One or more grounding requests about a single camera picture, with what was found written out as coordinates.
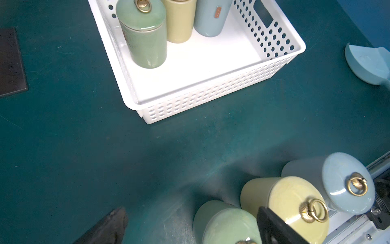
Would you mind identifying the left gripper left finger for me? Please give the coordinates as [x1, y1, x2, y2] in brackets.
[74, 207, 129, 244]

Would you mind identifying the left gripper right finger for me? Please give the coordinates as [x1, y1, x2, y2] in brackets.
[257, 206, 308, 244]

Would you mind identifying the yellow canister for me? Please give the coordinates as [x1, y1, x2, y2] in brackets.
[162, 0, 197, 43]
[240, 176, 330, 244]

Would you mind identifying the white perforated plastic basket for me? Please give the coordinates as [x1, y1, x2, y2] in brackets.
[89, 1, 306, 124]

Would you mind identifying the light blue dustpan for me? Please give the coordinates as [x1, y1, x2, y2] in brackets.
[344, 43, 390, 88]

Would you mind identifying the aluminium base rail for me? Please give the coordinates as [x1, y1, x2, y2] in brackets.
[324, 152, 390, 244]

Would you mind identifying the dark tree base plate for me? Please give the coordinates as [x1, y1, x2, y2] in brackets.
[1, 27, 28, 97]

